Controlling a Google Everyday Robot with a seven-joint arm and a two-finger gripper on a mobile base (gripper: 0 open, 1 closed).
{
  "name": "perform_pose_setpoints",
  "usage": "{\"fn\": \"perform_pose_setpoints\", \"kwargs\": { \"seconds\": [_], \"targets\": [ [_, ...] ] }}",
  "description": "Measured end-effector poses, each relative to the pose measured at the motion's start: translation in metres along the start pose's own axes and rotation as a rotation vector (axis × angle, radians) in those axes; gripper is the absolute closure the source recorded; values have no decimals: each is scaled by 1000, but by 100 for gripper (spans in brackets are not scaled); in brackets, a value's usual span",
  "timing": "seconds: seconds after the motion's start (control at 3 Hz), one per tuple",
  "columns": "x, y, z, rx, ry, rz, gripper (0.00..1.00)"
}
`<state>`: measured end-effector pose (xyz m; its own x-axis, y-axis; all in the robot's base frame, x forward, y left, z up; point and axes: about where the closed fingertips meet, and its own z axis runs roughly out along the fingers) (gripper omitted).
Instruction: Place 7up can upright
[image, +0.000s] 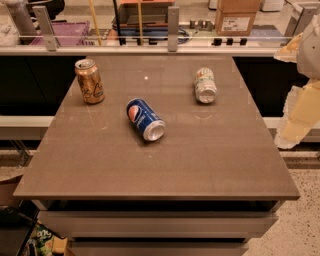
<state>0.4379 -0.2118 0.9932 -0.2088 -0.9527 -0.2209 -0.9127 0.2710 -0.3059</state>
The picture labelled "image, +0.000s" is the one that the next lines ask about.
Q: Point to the metal railing bracket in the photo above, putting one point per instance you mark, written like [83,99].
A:
[47,32]
[301,15]
[173,27]

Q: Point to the purple plastic crate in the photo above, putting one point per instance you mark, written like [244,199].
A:
[65,34]

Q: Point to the grey drawer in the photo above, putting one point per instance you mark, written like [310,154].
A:
[155,249]
[155,224]

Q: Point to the middle metal railing bracket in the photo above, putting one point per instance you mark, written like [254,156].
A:
[173,27]

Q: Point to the brown tray on stand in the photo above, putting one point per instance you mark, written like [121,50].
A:
[152,12]

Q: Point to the gold soda can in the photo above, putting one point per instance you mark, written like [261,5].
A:
[89,80]

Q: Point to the right metal railing bracket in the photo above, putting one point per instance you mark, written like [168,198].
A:
[301,15]

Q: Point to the blue Pepsi can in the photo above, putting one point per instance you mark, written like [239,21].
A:
[145,119]

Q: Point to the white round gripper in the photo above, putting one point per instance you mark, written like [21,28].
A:
[310,50]

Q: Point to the lower grey drawer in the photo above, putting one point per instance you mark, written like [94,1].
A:
[155,249]

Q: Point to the green snack bag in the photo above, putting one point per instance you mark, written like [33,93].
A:
[40,243]

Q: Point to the white green 7up can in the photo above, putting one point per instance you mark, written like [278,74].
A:
[205,86]

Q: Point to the upper grey drawer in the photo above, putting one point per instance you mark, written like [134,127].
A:
[155,224]

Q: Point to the left metal railing bracket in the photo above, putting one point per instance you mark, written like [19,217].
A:
[47,32]

